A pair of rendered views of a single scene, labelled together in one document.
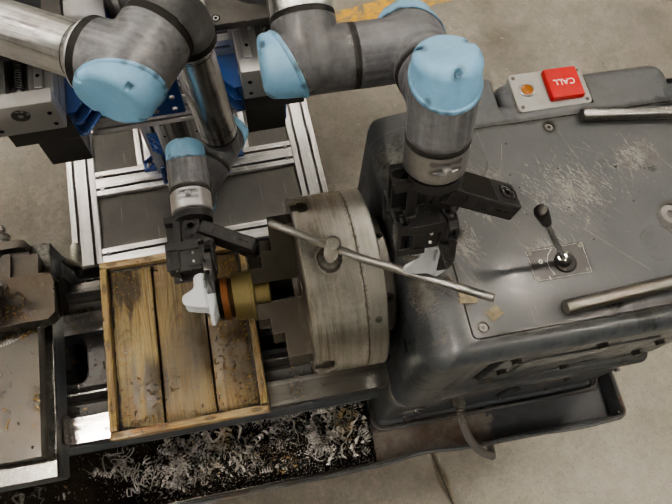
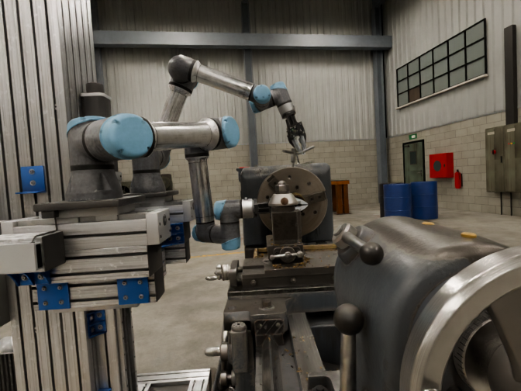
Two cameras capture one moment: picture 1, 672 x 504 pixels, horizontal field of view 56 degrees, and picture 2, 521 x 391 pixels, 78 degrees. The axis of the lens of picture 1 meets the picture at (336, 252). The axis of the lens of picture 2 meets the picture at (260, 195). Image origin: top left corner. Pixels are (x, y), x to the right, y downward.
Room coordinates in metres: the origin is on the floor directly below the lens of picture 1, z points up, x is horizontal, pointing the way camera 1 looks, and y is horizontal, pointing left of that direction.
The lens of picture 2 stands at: (0.05, 1.46, 1.19)
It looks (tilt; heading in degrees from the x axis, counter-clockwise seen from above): 3 degrees down; 288
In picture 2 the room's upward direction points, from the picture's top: 3 degrees counter-clockwise
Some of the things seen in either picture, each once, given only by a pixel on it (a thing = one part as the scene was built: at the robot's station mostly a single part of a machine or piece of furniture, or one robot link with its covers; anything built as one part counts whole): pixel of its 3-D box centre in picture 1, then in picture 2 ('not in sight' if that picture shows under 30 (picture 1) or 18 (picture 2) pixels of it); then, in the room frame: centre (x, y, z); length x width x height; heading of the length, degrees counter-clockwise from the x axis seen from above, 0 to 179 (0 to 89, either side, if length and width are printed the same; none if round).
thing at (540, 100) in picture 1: (544, 97); not in sight; (0.72, -0.33, 1.23); 0.13 x 0.08 x 0.05; 108
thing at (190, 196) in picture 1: (191, 205); (248, 207); (0.48, 0.28, 1.08); 0.08 x 0.05 x 0.08; 108
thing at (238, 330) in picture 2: not in sight; (239, 345); (0.32, 0.84, 0.84); 0.04 x 0.04 x 0.10; 18
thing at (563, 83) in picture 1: (562, 84); not in sight; (0.73, -0.35, 1.26); 0.06 x 0.06 x 0.02; 18
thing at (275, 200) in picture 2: not in sight; (282, 199); (0.26, 0.62, 1.13); 0.08 x 0.08 x 0.03
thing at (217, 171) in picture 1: (199, 187); (227, 234); (0.57, 0.29, 0.98); 0.11 x 0.08 x 0.11; 164
